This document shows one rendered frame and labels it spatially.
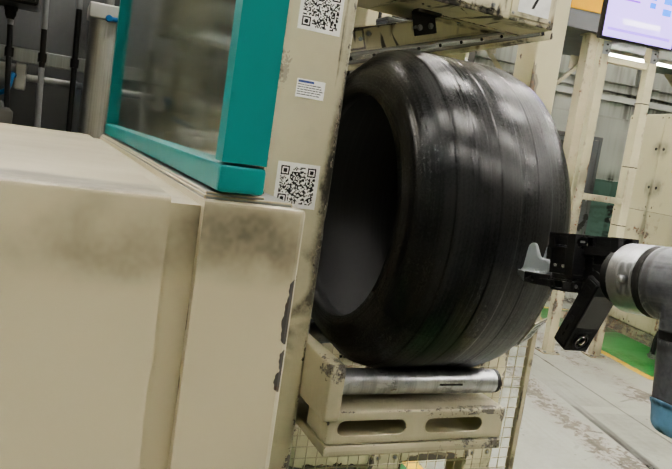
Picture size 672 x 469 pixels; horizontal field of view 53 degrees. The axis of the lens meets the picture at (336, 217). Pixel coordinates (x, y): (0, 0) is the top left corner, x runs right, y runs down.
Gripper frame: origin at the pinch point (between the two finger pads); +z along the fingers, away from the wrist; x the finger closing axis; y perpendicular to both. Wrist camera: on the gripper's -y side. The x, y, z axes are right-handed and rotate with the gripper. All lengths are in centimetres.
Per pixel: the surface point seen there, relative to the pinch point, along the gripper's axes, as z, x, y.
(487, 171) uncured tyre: 0.7, 8.5, 15.6
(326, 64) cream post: 18.7, 29.5, 31.3
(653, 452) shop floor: 160, -226, -95
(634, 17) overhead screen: 273, -303, 171
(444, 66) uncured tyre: 12.3, 10.7, 33.3
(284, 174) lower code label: 20.9, 34.1, 12.6
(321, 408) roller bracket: 15.6, 25.6, -24.9
